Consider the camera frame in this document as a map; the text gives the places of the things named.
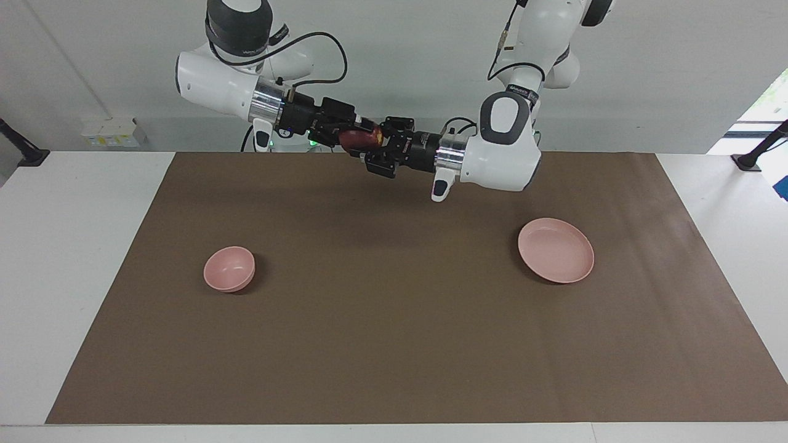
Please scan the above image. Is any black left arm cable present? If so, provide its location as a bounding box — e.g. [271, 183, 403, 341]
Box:
[440, 0, 547, 135]

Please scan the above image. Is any pink bowl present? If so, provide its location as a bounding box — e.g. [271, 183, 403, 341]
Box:
[203, 246, 256, 293]

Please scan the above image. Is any brown table mat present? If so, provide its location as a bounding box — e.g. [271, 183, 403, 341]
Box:
[45, 152, 788, 425]

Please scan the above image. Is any pink plate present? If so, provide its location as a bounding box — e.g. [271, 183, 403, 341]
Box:
[517, 218, 596, 284]

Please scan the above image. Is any black clamp stand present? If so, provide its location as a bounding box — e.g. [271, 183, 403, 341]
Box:
[731, 119, 788, 172]
[0, 117, 51, 168]

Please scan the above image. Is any window with green view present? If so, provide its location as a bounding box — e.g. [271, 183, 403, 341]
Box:
[708, 66, 788, 154]

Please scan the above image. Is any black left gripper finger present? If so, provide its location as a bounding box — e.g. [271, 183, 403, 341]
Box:
[380, 115, 416, 135]
[363, 149, 400, 180]

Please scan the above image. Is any white wall socket box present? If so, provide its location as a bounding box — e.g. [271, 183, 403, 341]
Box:
[82, 119, 147, 148]

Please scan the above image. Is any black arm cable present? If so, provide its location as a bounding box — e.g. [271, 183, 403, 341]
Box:
[440, 0, 547, 135]
[243, 32, 349, 90]

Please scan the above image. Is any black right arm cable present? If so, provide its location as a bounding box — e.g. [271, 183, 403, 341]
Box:
[243, 32, 349, 90]

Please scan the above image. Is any dark red apple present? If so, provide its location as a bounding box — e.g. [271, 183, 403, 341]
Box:
[340, 127, 384, 153]

